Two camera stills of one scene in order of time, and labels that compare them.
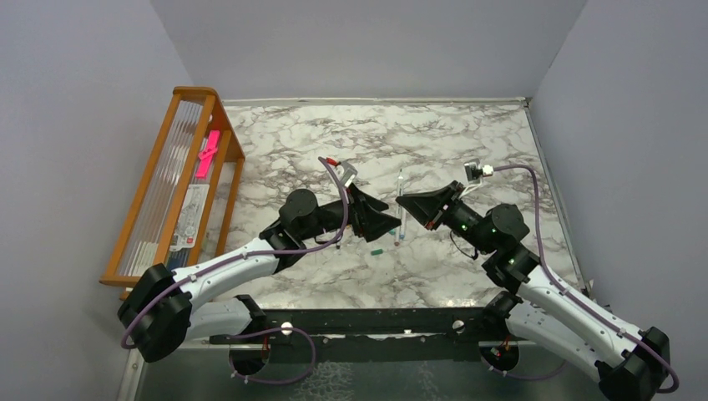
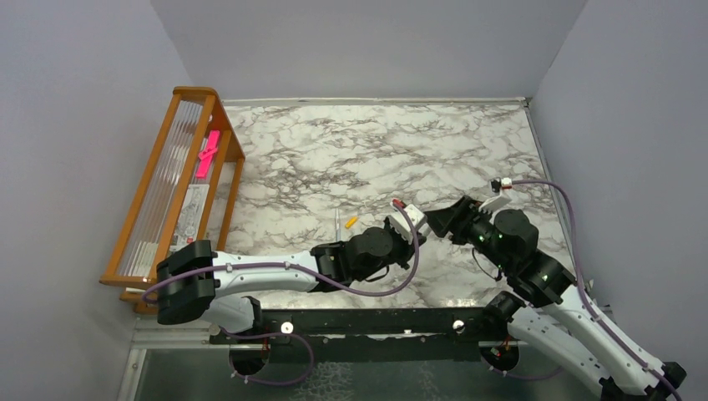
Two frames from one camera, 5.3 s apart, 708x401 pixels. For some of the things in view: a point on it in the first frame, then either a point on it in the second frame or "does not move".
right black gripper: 430,207 -> 455,218
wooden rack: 184,211 does not move
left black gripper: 366,225 -> 407,249
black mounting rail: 379,335 does not move
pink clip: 206,155 does not move
